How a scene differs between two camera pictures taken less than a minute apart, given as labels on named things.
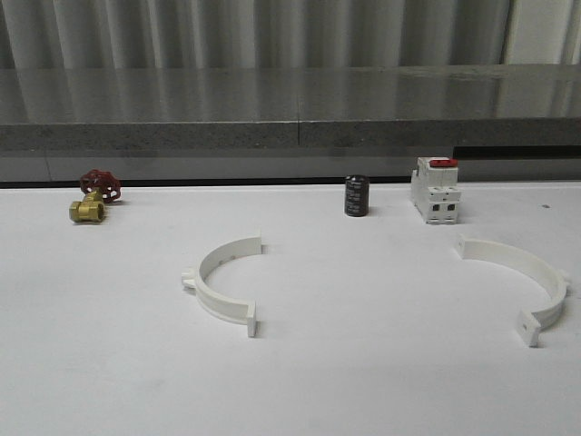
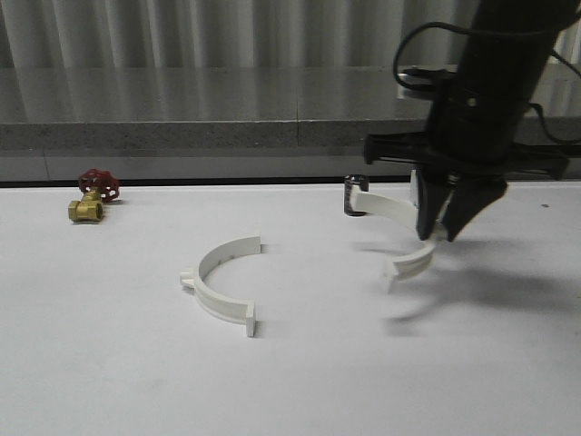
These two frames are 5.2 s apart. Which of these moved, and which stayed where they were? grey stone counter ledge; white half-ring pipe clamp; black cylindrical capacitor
Moved: white half-ring pipe clamp
Stayed: grey stone counter ledge; black cylindrical capacitor
